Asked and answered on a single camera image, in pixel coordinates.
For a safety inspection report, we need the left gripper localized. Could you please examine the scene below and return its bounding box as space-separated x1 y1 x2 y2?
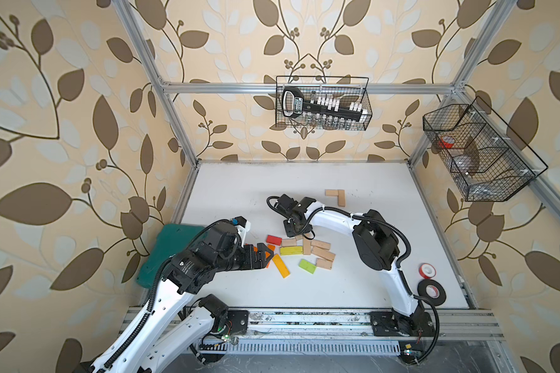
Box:
213 242 275 274

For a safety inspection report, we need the wood long block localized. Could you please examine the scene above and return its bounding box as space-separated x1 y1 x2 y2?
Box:
311 246 335 262
338 190 346 208

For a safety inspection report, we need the wood long block vertical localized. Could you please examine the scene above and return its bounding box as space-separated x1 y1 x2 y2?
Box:
303 237 311 256

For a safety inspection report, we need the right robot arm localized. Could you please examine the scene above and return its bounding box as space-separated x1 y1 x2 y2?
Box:
266 194 440 365

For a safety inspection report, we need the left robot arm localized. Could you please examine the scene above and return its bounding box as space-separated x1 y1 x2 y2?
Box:
79 217 275 372

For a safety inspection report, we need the amber yellow block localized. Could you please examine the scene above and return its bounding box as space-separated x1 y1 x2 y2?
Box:
272 255 290 278

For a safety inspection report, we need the yellow-green long block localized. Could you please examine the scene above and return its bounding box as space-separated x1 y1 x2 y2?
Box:
279 246 303 256

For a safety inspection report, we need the wood block beside red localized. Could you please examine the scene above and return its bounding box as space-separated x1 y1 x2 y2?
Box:
281 239 297 247

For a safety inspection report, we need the light green small block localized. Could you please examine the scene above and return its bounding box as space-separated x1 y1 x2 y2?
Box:
299 260 317 274

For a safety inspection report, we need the wood small block lowest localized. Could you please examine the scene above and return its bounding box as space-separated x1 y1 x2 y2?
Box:
316 258 333 270

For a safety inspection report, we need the black socket tool set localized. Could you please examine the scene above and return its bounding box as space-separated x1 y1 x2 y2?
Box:
276 85 373 127

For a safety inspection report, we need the red tape roll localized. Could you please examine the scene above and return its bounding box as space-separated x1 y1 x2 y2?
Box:
418 263 437 279

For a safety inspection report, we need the black tape roll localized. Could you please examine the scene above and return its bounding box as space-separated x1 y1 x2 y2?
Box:
417 279 447 307

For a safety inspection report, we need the red cup in basket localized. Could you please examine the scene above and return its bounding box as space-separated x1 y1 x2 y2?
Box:
438 135 456 149

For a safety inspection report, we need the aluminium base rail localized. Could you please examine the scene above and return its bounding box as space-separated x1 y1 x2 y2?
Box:
195 308 504 356

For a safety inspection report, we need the back wire basket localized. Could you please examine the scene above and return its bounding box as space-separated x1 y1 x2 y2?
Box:
275 75 373 131

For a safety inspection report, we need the side wire basket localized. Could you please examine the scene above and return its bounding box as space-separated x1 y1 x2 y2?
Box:
422 96 548 202

